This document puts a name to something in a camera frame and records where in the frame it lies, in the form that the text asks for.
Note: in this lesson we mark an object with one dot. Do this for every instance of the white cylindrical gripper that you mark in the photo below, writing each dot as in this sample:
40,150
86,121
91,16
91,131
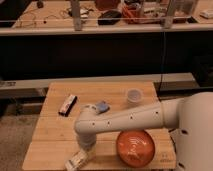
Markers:
86,141

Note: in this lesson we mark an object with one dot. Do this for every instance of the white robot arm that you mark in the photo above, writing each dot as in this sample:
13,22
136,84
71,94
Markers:
192,116

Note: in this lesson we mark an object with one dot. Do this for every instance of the orange ceramic bowl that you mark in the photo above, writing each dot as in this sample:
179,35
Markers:
135,148

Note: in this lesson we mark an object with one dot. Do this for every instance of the wooden table board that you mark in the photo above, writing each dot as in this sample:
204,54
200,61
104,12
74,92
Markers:
54,140

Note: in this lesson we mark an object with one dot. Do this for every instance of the small blue object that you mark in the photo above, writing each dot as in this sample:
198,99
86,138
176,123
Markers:
102,106

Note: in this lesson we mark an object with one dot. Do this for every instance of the clear plastic cup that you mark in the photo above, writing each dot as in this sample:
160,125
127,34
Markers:
134,95

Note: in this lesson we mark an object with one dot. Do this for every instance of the black pouch on shelf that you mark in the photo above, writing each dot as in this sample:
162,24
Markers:
109,17

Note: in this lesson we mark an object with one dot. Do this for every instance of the orange tool on shelf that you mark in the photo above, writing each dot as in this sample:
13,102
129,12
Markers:
132,14

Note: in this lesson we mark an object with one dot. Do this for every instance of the left metal frame post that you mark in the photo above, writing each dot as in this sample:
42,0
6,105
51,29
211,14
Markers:
75,8

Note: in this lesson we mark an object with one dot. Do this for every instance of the metal frame post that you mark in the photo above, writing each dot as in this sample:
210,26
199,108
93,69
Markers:
169,16
75,8

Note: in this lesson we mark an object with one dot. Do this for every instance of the right metal frame post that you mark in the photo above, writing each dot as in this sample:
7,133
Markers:
169,16

